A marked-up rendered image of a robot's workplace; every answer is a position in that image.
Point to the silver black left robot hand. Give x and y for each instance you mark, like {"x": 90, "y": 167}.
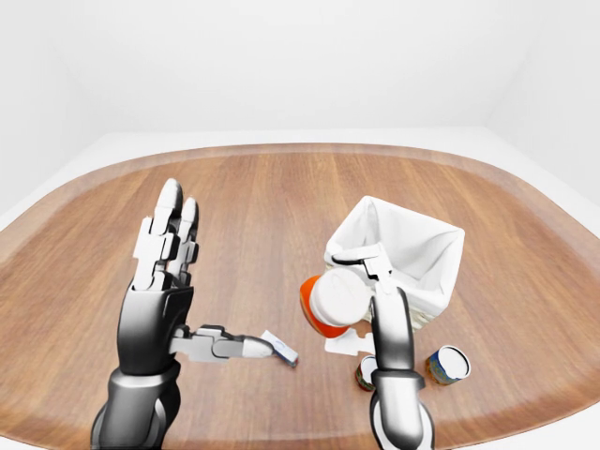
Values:
{"x": 154, "y": 328}

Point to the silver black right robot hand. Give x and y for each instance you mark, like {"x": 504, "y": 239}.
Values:
{"x": 394, "y": 328}

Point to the red ketchup bottle white cap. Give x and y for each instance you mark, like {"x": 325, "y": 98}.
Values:
{"x": 337, "y": 295}

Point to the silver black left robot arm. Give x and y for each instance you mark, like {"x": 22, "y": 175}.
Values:
{"x": 136, "y": 408}

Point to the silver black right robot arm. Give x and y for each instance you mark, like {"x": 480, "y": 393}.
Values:
{"x": 398, "y": 408}

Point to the white cloth basket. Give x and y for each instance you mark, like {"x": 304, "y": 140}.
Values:
{"x": 412, "y": 244}

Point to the red green printed tin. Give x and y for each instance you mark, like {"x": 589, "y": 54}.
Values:
{"x": 364, "y": 372}

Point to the blue yellow printed tin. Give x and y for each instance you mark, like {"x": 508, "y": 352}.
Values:
{"x": 450, "y": 364}

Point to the small white blue box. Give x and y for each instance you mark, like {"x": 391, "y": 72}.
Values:
{"x": 281, "y": 351}

